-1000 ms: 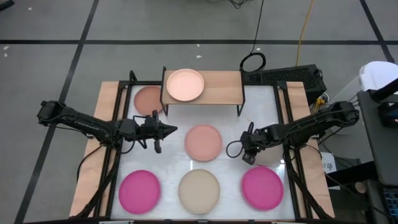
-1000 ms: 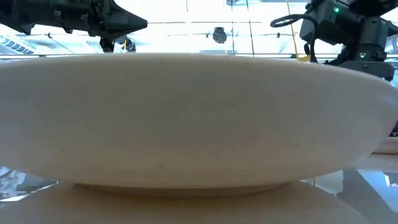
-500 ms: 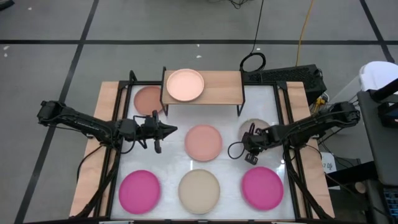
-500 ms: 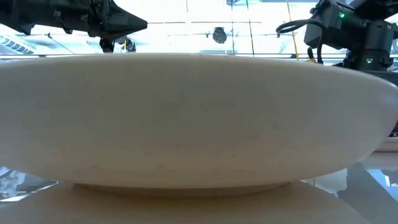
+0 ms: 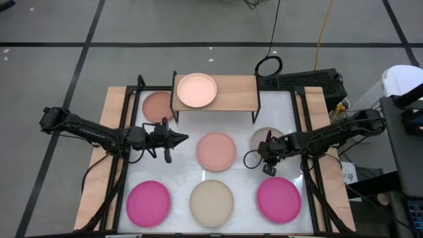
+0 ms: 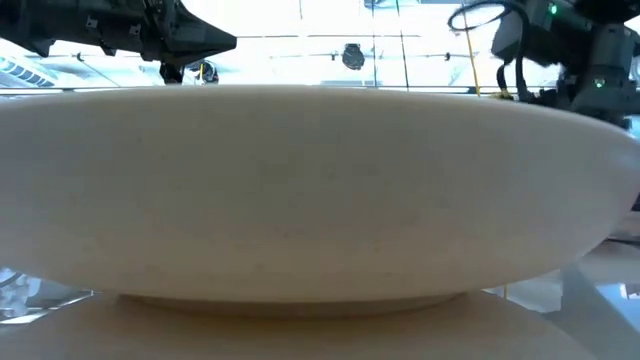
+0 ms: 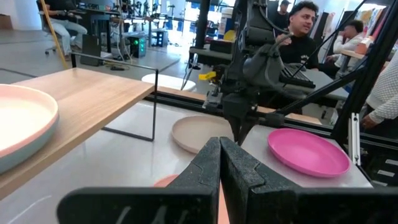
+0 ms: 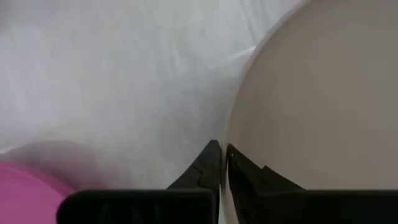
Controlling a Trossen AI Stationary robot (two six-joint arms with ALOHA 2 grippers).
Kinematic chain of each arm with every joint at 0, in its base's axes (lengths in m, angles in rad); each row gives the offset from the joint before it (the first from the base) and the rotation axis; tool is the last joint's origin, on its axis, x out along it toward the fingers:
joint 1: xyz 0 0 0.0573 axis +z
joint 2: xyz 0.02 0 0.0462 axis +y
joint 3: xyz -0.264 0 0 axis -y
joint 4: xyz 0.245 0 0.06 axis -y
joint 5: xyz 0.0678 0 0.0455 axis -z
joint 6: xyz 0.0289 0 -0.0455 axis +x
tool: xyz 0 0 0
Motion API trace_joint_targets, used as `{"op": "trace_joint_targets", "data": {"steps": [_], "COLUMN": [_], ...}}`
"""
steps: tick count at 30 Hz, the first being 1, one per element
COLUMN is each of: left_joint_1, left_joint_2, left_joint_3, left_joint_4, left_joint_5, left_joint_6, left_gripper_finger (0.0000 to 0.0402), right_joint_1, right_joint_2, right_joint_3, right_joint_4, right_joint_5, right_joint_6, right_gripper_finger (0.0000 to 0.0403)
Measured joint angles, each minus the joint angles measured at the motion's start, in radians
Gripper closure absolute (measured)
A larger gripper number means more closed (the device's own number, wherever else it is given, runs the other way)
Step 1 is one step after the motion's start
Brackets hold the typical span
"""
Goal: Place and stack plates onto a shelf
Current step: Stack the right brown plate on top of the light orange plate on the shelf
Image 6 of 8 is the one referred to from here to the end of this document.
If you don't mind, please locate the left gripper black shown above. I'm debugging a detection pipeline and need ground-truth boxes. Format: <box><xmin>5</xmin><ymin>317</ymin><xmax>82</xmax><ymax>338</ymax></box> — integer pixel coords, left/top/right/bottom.
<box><xmin>0</xmin><ymin>0</ymin><xmax>239</xmax><ymax>86</ymax></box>

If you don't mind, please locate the blue striped vent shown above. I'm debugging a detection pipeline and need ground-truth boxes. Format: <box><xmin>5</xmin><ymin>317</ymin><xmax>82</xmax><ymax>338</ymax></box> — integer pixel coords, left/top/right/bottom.
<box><xmin>0</xmin><ymin>54</ymin><xmax>57</xmax><ymax>89</ymax></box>

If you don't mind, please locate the cream plate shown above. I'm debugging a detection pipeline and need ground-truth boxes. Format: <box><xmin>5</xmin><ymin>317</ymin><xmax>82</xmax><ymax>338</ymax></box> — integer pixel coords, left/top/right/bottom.
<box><xmin>0</xmin><ymin>83</ymin><xmax>640</xmax><ymax>317</ymax></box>

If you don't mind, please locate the yellow hanging cord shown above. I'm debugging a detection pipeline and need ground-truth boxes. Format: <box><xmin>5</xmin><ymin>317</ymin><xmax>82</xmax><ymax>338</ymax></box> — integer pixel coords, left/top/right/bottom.
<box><xmin>460</xmin><ymin>0</ymin><xmax>482</xmax><ymax>97</ymax></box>

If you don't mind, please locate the thin horizontal metal bar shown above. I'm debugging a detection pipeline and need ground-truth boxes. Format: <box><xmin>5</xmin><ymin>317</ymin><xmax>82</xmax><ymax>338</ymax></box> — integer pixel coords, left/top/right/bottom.
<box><xmin>0</xmin><ymin>86</ymin><xmax>501</xmax><ymax>95</ymax></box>

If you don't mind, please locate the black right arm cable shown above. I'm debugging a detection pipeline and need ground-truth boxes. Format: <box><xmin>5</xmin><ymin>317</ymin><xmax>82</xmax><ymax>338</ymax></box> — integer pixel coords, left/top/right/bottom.
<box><xmin>446</xmin><ymin>0</ymin><xmax>532</xmax><ymax>104</ymax></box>

